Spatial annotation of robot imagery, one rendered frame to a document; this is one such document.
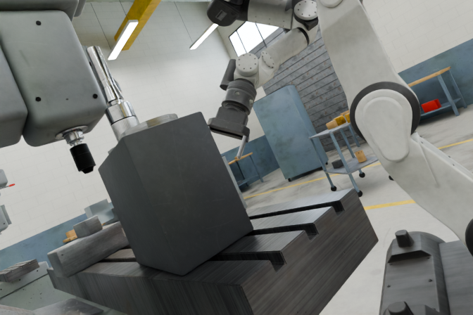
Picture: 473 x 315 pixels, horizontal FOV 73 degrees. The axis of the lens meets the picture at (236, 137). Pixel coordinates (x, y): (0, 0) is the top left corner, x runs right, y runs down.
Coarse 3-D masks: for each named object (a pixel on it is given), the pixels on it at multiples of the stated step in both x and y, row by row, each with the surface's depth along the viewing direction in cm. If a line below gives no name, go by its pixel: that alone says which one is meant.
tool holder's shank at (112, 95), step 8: (88, 48) 55; (96, 48) 56; (88, 56) 56; (96, 56) 55; (96, 64) 55; (104, 64) 56; (96, 72) 55; (104, 72) 55; (104, 80) 55; (112, 80) 56; (104, 88) 55; (112, 88) 55; (104, 96) 55; (112, 96) 55; (120, 96) 55; (112, 104) 55
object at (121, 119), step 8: (112, 112) 54; (120, 112) 54; (128, 112) 54; (112, 120) 54; (120, 120) 54; (128, 120) 54; (136, 120) 55; (112, 128) 55; (120, 128) 54; (128, 128) 54
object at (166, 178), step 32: (160, 128) 42; (192, 128) 44; (128, 160) 40; (160, 160) 41; (192, 160) 43; (128, 192) 45; (160, 192) 40; (192, 192) 42; (224, 192) 44; (128, 224) 52; (160, 224) 39; (192, 224) 41; (224, 224) 43; (160, 256) 43; (192, 256) 40
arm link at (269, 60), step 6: (270, 48) 95; (264, 54) 97; (270, 54) 94; (276, 54) 94; (258, 60) 100; (264, 60) 100; (270, 60) 96; (276, 60) 95; (264, 66) 100; (270, 66) 98; (276, 66) 96; (264, 72) 99; (270, 72) 98; (264, 78) 99; (270, 78) 100; (258, 84) 98
